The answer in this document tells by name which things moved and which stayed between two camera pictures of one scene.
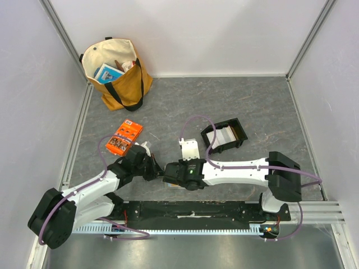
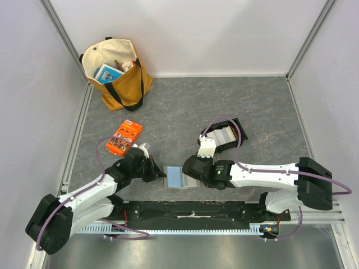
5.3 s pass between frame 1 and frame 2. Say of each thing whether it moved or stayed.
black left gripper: stayed
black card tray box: stayed
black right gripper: moved
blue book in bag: stayed
